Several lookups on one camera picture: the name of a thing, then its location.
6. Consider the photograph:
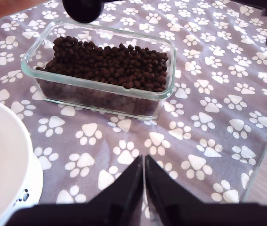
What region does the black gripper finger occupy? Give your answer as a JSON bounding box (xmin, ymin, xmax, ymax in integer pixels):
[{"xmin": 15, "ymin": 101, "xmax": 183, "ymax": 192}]
[
  {"xmin": 145, "ymin": 155, "xmax": 206, "ymax": 207},
  {"xmin": 85, "ymin": 155, "xmax": 144, "ymax": 207}
]

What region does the black plastic measuring scoop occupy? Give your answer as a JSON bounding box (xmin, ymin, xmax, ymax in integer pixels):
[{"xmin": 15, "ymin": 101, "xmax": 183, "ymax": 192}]
[{"xmin": 62, "ymin": 0, "xmax": 105, "ymax": 24}]

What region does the rectangular clear glass food dish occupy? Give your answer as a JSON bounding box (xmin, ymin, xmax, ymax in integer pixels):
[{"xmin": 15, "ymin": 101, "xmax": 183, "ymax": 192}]
[{"xmin": 21, "ymin": 20, "xmax": 178, "ymax": 121}]

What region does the brown cat food kibble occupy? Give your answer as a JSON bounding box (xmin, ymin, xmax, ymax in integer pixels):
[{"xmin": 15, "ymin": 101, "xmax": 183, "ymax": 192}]
[{"xmin": 35, "ymin": 35, "xmax": 169, "ymax": 118}]

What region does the white paw print cat bowl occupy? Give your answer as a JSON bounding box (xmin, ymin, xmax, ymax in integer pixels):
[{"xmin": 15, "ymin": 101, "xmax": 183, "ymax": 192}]
[{"xmin": 0, "ymin": 96, "xmax": 44, "ymax": 226}]

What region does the purple paw print tablecloth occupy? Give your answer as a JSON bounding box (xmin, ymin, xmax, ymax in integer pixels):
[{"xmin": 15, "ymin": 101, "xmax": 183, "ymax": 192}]
[{"xmin": 0, "ymin": 0, "xmax": 267, "ymax": 207}]

